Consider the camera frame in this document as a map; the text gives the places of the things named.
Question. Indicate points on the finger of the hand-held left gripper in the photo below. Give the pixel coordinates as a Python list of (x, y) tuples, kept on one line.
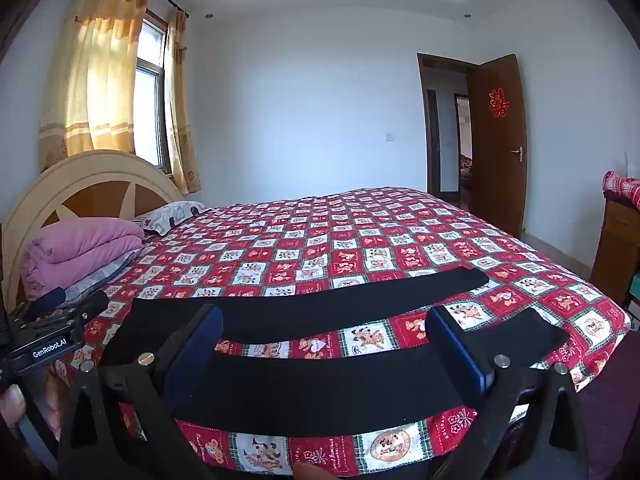
[(92, 302), (47, 300)]

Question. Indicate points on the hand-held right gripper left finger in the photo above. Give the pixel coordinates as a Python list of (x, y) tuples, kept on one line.
[(200, 350)]

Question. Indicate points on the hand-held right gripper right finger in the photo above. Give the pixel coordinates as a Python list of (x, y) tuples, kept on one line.
[(462, 355)]

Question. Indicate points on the black pants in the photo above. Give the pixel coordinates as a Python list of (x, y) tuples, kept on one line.
[(325, 390)]

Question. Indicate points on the person's left hand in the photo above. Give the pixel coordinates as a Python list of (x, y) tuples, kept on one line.
[(10, 400)]

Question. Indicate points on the folded grey blanket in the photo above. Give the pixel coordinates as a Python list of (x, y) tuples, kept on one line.
[(107, 267)]

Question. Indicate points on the folded pink quilt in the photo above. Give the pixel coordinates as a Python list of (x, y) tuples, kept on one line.
[(75, 250)]

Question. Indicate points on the patterned white pillow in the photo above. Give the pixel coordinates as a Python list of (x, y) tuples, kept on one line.
[(170, 215)]

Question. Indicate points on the cream wooden bed headboard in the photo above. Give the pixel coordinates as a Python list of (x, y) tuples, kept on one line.
[(100, 170)]

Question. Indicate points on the red printed bed sheet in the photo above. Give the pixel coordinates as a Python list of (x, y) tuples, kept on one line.
[(350, 240)]

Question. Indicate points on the stacked boxes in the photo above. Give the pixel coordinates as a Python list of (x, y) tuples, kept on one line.
[(635, 300)]

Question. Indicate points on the brown wooden door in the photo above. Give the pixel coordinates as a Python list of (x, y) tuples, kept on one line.
[(500, 170)]

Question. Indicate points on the wooden cabinet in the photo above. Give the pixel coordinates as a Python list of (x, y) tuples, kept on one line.
[(615, 240)]

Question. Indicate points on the narrow yellow curtain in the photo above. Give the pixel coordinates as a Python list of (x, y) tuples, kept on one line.
[(177, 110)]

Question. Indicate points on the wide yellow curtain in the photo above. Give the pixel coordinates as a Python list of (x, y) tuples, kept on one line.
[(90, 85)]

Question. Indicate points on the window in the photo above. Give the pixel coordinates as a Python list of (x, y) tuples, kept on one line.
[(147, 90)]

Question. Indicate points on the red plaid cloth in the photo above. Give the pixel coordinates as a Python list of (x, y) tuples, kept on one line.
[(620, 185)]

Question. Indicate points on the red paper door decoration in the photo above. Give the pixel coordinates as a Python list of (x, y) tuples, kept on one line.
[(499, 102)]

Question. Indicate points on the brown door frame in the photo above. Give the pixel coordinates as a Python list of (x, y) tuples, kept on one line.
[(421, 110)]

